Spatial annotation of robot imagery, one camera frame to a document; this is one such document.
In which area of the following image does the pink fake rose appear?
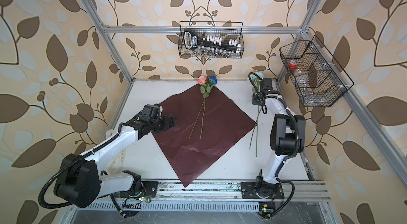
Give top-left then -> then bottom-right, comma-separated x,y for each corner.
197,76 -> 208,138

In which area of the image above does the cream ribbon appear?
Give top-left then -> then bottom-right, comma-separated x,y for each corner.
103,149 -> 126,174

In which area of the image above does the light blue fake rose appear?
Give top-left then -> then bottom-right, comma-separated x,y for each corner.
248,71 -> 264,157

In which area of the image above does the dark red wrapping paper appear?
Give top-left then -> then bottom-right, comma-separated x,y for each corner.
154,85 -> 256,187

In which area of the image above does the wire basket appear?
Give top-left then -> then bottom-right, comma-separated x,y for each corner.
279,36 -> 354,107
178,20 -> 244,59

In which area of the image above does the right wire basket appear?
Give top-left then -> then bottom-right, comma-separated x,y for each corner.
279,36 -> 354,107

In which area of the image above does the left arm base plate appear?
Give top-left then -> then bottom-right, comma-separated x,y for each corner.
122,179 -> 159,199

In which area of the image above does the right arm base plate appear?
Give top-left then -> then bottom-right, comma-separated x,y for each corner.
240,182 -> 285,200

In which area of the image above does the back wire basket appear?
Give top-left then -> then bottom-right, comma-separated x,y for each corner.
178,20 -> 244,59

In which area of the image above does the plastic bottle red cap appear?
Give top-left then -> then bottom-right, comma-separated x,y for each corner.
288,60 -> 318,95

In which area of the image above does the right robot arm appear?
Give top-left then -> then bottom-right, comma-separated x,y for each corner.
252,92 -> 305,219

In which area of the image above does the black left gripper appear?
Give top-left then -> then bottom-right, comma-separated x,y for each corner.
149,113 -> 180,134

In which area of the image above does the black tool in basket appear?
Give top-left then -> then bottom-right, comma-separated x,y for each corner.
180,29 -> 243,53

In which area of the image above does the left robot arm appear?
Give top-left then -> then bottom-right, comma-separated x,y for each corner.
38,114 -> 177,209

